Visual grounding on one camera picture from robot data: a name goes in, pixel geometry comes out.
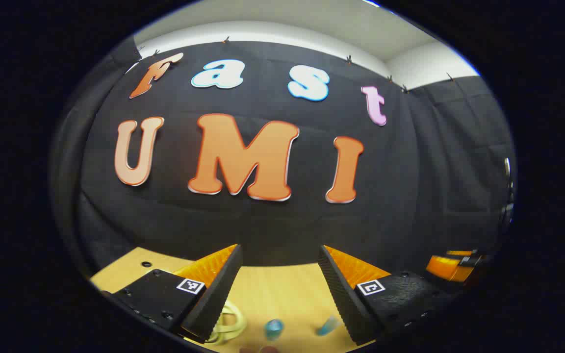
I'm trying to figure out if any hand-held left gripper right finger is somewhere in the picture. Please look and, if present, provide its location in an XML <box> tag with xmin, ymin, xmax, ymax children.
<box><xmin>318</xmin><ymin>245</ymin><xmax>460</xmax><ymax>346</ymax></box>

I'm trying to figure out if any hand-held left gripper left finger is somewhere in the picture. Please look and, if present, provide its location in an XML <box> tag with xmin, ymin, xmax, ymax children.
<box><xmin>101</xmin><ymin>244</ymin><xmax>242</xmax><ymax>344</ymax></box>

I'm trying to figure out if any cream suitcase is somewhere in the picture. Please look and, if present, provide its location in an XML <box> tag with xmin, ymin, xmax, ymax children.
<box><xmin>206</xmin><ymin>300</ymin><xmax>248</xmax><ymax>344</ymax></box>

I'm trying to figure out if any light blue tube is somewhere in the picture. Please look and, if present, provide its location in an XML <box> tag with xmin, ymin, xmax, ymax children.
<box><xmin>316</xmin><ymin>315</ymin><xmax>340</xmax><ymax>336</ymax></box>

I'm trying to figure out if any blue round-capped bottle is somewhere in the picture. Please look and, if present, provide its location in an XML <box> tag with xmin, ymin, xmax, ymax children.
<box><xmin>264</xmin><ymin>319</ymin><xmax>284</xmax><ymax>341</ymax></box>

